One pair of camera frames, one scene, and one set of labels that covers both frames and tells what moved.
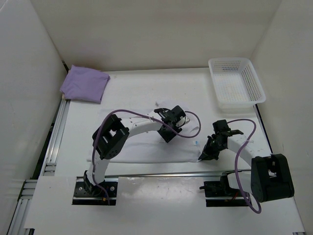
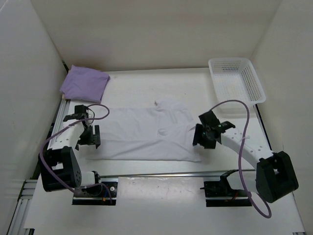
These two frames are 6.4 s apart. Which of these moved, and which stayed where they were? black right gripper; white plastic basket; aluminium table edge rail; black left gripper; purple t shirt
Moved: black left gripper; black right gripper
Stayed: purple t shirt; white plastic basket; aluminium table edge rail
